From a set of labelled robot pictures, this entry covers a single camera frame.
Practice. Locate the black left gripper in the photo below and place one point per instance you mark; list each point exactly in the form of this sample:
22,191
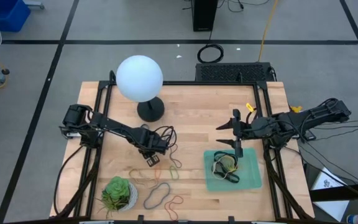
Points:
157,145

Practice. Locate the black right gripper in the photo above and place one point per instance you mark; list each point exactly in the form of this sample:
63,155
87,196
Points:
256,129

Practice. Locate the black rubber band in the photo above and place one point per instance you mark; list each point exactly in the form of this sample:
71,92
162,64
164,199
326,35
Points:
225,152
236,181
213,168

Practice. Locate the orange rubber band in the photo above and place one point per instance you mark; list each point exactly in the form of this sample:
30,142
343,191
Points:
160,171

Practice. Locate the thin dark rubber band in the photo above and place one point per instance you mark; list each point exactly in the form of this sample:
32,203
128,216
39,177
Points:
180,164

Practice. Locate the yellow rubber band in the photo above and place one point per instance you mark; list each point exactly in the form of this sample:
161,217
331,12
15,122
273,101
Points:
232,166

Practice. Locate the small green rubber band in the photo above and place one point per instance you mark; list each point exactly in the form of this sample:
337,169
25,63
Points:
174,180

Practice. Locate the thin tan rubber band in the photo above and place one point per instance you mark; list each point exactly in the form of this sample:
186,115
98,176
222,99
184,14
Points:
130,172

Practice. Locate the wide blue rubber band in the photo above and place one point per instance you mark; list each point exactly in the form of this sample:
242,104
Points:
145,205

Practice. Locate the red rubber band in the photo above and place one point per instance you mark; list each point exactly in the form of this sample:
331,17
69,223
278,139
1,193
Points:
165,207

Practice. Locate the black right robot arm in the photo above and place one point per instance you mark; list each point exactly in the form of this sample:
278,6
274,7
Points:
315,116

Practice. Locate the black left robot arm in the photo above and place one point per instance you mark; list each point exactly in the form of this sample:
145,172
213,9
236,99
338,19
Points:
117,126

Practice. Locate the translucent teal plastic bin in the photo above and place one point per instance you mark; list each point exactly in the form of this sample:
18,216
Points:
250,180

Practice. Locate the green succulent in white pot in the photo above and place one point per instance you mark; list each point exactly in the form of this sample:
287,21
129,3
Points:
117,189

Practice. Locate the black perforated metal box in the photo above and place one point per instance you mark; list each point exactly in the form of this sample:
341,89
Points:
228,72

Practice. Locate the white globe lamp black base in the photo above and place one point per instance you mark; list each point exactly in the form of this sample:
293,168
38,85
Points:
138,77

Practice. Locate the black computer tower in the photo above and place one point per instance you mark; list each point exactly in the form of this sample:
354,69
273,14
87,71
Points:
204,15

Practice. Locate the black flat bar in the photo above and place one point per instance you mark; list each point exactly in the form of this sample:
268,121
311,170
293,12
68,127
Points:
337,193

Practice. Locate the white cardboard box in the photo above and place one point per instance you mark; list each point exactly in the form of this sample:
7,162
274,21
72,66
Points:
334,208

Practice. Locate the blue plastic crate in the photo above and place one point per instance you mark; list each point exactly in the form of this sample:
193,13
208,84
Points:
5,18

